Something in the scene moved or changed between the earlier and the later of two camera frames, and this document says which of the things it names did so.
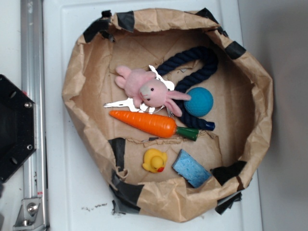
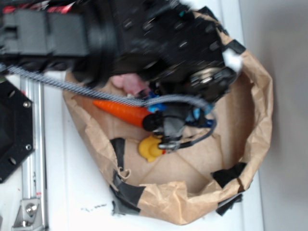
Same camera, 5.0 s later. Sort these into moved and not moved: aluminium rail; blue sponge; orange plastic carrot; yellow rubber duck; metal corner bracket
Moved: yellow rubber duck; orange plastic carrot; blue sponge
Not moved: aluminium rail; metal corner bracket
